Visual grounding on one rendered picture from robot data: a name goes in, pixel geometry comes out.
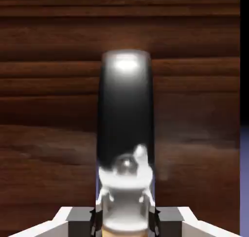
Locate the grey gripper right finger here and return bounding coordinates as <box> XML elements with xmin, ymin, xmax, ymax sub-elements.
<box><xmin>153</xmin><ymin>206</ymin><xmax>243</xmax><ymax>237</ymax></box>

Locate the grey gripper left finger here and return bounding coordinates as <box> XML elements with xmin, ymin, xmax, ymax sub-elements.
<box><xmin>8</xmin><ymin>206</ymin><xmax>97</xmax><ymax>237</ymax></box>

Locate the curved dark metal handle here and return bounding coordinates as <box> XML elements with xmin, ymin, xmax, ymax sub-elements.
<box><xmin>95</xmin><ymin>49</ymin><xmax>156</xmax><ymax>237</ymax></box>

